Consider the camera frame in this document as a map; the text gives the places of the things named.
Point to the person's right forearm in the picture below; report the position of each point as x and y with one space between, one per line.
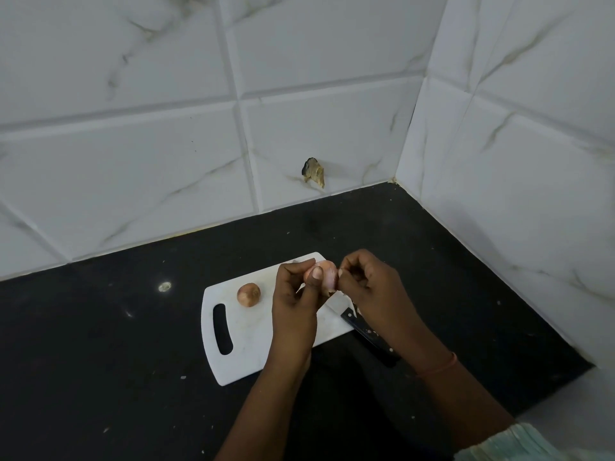
466 408

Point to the person's left forearm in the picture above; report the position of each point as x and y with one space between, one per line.
264 412

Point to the small onion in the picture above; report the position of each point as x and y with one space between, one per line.
249 295
329 276

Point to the person's left hand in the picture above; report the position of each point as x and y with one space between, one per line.
295 321

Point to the white plastic cutting board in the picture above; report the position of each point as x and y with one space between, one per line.
245 350

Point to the person's right hand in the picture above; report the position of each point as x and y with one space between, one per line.
384 307

